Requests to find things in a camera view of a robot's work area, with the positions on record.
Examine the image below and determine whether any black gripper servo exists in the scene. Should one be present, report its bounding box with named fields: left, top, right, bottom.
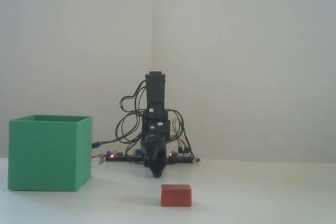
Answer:
left=140, top=119, right=172, bottom=178

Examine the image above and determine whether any red rectangular block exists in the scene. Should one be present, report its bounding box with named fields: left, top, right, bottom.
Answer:
left=161, top=184, right=192, bottom=207

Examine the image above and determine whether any green open plastic bin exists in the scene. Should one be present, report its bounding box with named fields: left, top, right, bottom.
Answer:
left=7, top=114, right=93, bottom=192

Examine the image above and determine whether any black base electronics board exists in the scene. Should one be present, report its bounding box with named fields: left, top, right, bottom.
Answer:
left=104, top=150, right=196, bottom=164

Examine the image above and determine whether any coloured jumper wire bundle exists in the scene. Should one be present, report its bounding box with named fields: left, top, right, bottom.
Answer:
left=170, top=108, right=195, bottom=157

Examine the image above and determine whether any black looped servo cable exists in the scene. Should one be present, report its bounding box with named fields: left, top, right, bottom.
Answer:
left=114, top=112, right=144, bottom=154

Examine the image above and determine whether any cable with blue plug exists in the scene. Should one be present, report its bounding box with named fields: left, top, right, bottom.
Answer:
left=91, top=138, right=124, bottom=151

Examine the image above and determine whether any black cable with white tag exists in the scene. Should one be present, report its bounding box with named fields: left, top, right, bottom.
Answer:
left=118, top=79, right=148, bottom=116

